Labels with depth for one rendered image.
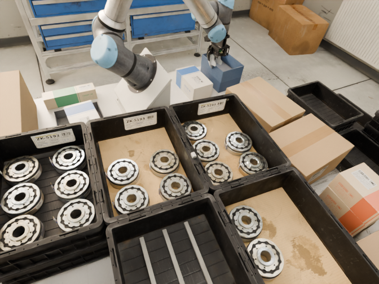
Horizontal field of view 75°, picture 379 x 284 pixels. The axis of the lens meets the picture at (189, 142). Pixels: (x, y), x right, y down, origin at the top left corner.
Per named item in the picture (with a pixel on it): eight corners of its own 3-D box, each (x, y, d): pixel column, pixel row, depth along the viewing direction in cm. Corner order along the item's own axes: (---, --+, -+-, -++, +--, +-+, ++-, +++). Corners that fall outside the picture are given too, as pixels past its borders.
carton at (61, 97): (47, 110, 121) (43, 100, 116) (45, 102, 124) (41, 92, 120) (97, 98, 130) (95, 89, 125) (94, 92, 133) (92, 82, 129)
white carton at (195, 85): (175, 82, 145) (175, 69, 138) (192, 78, 149) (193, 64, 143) (192, 102, 134) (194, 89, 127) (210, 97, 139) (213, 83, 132)
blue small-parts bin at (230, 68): (200, 65, 147) (202, 53, 142) (220, 59, 153) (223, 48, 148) (220, 83, 136) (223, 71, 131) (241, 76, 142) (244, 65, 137)
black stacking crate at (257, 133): (167, 127, 104) (167, 106, 96) (229, 114, 114) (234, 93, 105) (206, 209, 81) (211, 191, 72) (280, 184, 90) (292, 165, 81)
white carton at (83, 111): (69, 121, 116) (63, 107, 110) (94, 114, 121) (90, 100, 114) (80, 151, 106) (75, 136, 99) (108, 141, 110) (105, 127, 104)
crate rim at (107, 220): (86, 125, 88) (84, 120, 86) (167, 109, 97) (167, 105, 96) (105, 229, 64) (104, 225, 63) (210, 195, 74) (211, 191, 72)
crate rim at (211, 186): (167, 109, 97) (167, 105, 96) (233, 96, 107) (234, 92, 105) (210, 195, 74) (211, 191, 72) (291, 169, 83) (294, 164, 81)
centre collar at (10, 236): (10, 226, 67) (9, 225, 67) (30, 221, 69) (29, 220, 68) (7, 244, 64) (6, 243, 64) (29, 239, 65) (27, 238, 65)
